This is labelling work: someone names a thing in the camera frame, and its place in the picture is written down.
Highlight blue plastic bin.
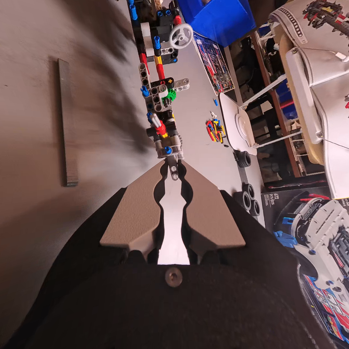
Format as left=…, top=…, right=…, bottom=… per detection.
left=177, top=0, right=257, bottom=47

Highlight long grey lego beam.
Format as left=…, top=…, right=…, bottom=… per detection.
left=57, top=58, right=79, bottom=187

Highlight pile of small lego pins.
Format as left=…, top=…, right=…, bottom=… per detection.
left=205, top=118, right=227, bottom=144

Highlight lego set box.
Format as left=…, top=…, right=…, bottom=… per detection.
left=260, top=185, right=349, bottom=349

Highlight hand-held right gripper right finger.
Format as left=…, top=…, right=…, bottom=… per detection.
left=178, top=160, right=246, bottom=264

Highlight white cable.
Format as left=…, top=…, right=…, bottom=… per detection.
left=296, top=46, right=349, bottom=63

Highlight lego car chassis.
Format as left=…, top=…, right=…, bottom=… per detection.
left=128, top=0, right=194, bottom=182

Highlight wooden shelf rack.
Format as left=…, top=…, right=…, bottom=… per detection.
left=252, top=30, right=308, bottom=178

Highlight black Lego tyres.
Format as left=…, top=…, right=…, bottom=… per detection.
left=233, top=151, right=249, bottom=188

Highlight lego instruction booklet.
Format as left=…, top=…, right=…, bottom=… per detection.
left=268, top=0, right=349, bottom=199
left=192, top=33, right=235, bottom=96

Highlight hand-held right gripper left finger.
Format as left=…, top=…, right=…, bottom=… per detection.
left=100, top=160, right=167, bottom=262

